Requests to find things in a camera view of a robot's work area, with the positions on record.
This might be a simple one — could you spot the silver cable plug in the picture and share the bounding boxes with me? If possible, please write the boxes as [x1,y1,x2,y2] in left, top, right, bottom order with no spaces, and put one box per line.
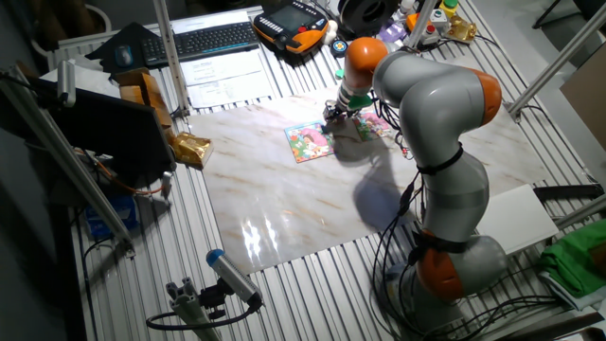
[160,170,174,200]

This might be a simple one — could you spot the blue framed butterfly jigsaw puzzle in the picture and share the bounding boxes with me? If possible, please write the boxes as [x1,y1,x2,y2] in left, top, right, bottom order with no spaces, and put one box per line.
[283,119,336,165]

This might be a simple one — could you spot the printed white paper sheet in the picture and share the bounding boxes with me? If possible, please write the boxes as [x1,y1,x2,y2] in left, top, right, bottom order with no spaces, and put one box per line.
[179,49,266,87]
[187,70,276,110]

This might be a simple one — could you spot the long slanted aluminium profile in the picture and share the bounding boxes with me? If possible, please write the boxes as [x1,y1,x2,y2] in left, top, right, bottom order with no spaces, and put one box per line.
[0,65,136,257]

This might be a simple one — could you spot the black monitor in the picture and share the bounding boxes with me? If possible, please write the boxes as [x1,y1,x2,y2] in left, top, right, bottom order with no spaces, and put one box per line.
[27,78,177,188]

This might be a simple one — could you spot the green cloth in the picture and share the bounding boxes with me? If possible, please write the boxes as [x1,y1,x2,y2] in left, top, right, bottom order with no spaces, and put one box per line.
[538,218,606,299]

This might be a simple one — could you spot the brown cardboard box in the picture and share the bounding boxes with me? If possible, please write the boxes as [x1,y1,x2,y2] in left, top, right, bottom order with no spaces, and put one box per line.
[116,67,174,129]

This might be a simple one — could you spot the white round chair frame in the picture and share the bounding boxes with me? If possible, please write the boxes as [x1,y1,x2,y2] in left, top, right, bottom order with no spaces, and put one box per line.
[30,4,113,58]

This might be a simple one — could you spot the black keyboard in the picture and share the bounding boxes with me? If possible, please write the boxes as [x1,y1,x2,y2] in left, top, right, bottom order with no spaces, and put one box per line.
[140,21,261,67]

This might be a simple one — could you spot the yellow box green button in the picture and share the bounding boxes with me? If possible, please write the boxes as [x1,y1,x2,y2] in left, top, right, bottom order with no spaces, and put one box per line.
[438,0,459,20]

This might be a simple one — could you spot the grey camera blue end cap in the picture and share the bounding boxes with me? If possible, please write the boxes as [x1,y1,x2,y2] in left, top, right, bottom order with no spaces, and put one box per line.
[205,248,264,309]

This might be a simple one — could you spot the grey box red button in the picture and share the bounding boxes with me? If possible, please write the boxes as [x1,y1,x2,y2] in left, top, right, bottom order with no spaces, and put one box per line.
[422,22,441,46]

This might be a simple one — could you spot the white plush toy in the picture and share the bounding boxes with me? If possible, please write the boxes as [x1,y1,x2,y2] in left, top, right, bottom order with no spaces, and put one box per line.
[323,19,340,46]

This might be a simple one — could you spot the gold foil bag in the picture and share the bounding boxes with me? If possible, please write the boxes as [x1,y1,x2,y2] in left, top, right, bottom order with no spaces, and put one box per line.
[169,131,214,170]

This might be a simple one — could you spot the grey box teal button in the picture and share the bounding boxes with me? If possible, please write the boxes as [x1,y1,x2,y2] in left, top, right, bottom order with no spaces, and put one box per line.
[428,8,451,33]

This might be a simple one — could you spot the white crumpled sheet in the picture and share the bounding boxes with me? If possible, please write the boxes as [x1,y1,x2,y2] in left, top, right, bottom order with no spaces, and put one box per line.
[40,54,122,99]

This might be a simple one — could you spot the black mouse pad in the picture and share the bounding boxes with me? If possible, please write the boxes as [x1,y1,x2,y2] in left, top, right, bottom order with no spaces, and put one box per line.
[84,22,165,75]

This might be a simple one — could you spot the large black spool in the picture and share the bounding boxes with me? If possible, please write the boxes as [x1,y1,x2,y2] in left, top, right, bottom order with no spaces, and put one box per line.
[337,0,401,34]

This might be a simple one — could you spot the brown cardboard panel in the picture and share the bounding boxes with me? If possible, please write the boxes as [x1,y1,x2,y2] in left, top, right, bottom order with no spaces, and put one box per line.
[560,54,606,153]

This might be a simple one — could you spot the black camera cable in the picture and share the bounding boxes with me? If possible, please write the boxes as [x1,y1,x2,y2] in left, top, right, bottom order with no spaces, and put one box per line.
[145,302,261,332]

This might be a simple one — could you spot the aluminium profile bar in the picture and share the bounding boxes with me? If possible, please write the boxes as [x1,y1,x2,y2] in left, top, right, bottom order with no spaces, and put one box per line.
[553,193,606,231]

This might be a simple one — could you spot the frameless butterfly jigsaw puzzle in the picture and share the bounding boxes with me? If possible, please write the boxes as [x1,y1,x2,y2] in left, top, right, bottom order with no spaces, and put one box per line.
[352,111,392,142]

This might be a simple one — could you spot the purple box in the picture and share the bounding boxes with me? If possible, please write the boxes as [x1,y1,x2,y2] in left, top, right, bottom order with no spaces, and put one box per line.
[378,21,408,44]

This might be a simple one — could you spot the round black disc blue emblem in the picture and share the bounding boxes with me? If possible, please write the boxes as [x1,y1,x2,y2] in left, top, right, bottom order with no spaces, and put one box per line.
[330,39,350,60]

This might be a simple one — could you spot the black chair legs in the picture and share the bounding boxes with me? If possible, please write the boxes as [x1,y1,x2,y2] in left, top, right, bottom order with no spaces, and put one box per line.
[532,0,606,29]

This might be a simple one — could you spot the white flat board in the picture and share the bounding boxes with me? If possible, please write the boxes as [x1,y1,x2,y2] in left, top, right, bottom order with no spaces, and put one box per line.
[475,183,561,256]

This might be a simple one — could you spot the short aluminium mount profile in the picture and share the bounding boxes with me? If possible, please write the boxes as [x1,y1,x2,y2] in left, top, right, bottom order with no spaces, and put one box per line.
[165,277,223,341]

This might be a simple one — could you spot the dark computer mouse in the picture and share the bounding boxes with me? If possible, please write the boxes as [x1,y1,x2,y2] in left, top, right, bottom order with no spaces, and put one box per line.
[114,44,135,68]

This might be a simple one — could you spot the grey camera on profile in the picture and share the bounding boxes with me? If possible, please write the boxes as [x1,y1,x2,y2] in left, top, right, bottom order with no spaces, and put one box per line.
[56,60,77,109]

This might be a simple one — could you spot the black flat bar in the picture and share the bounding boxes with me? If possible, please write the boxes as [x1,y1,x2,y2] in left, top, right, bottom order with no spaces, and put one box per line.
[533,183,606,203]

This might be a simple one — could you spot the green printed wrist mount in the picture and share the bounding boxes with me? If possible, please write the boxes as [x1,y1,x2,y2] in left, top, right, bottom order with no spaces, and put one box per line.
[333,68,374,112]

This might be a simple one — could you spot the plain white paper sheet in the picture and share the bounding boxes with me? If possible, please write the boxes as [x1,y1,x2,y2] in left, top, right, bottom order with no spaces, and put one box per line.
[170,9,252,35]

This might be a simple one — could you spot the aluminium frame post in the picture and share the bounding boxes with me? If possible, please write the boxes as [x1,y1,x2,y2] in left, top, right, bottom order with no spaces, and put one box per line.
[151,0,190,117]
[405,0,441,48]
[507,2,606,122]

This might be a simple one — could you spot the black camera clamp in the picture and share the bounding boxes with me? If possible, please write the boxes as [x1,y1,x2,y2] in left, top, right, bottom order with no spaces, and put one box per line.
[198,278,233,321]

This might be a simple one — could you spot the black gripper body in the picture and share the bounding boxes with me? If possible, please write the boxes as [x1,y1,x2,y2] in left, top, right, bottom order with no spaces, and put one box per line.
[326,100,355,126]

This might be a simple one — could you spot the black cable connector blue light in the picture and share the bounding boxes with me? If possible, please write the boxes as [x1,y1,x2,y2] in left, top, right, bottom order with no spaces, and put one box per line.
[399,182,417,215]

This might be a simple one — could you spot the orange cable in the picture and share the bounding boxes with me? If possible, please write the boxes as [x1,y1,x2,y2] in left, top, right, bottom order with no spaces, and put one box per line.
[87,151,165,196]

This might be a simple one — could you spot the blue box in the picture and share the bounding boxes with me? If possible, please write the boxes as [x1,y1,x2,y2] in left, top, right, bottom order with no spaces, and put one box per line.
[84,194,139,241]

